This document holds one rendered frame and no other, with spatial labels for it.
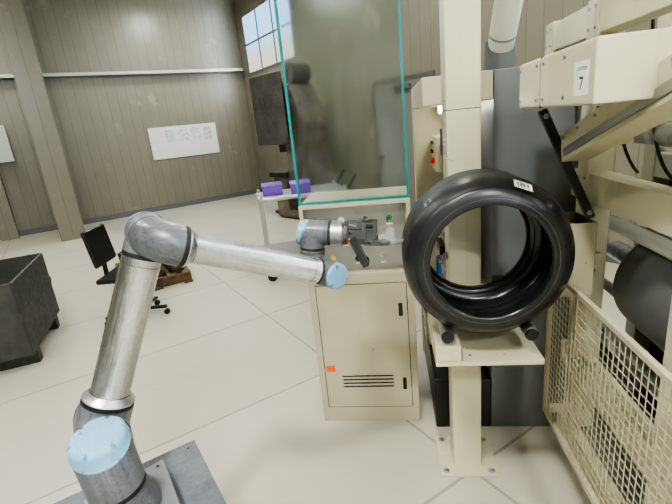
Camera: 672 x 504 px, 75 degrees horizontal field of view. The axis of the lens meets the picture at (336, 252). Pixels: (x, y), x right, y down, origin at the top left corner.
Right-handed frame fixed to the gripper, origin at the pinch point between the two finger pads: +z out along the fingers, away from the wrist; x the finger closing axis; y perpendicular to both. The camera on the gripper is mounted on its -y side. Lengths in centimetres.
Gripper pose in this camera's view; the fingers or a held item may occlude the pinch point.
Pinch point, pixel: (400, 242)
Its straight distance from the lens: 155.7
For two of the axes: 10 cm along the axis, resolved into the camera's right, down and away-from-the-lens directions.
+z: 9.9, 0.5, -1.0
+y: 0.2, -9.5, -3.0
